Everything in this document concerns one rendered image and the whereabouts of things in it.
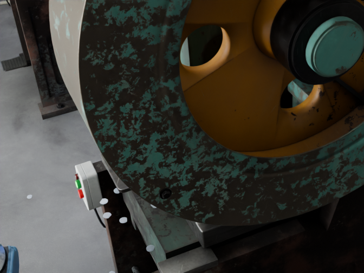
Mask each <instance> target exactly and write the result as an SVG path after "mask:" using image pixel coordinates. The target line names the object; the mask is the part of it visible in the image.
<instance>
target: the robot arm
mask: <svg viewBox="0 0 364 273"><path fill-rule="evenodd" d="M19 267H20V265H19V255H18V250H17V248H16V247H15V246H9V245H8V246H2V244H1V243H0V273H19Z"/></svg>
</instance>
